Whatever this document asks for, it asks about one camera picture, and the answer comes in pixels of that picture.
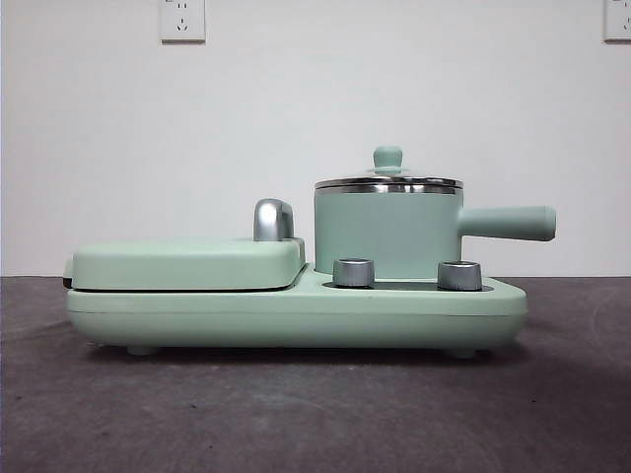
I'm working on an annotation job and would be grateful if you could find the white wall socket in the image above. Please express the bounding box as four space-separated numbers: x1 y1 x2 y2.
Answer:
159 0 206 44
603 0 631 43

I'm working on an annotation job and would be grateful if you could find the green griddle cover chrome handle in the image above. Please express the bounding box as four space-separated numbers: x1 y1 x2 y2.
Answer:
63 197 307 293

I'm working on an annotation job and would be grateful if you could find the green breakfast maker base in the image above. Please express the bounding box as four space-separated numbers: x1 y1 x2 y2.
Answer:
66 262 528 357

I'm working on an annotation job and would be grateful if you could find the green pot with side handle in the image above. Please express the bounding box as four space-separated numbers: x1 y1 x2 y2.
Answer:
313 185 558 278

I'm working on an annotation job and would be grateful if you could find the glass lid with green knob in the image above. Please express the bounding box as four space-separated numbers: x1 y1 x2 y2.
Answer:
314 144 464 191

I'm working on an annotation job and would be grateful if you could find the silver control knob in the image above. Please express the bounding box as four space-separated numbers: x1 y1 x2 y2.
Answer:
332 256 377 288
437 259 484 292

